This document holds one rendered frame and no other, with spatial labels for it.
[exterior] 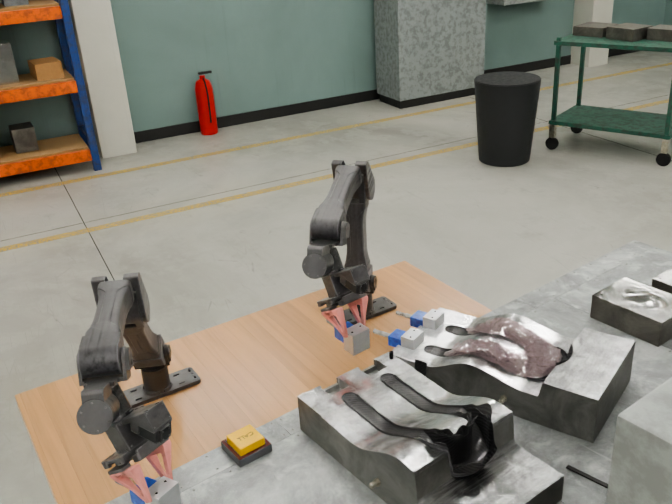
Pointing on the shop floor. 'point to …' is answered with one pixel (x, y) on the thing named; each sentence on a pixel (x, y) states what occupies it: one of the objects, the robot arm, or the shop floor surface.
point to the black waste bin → (506, 116)
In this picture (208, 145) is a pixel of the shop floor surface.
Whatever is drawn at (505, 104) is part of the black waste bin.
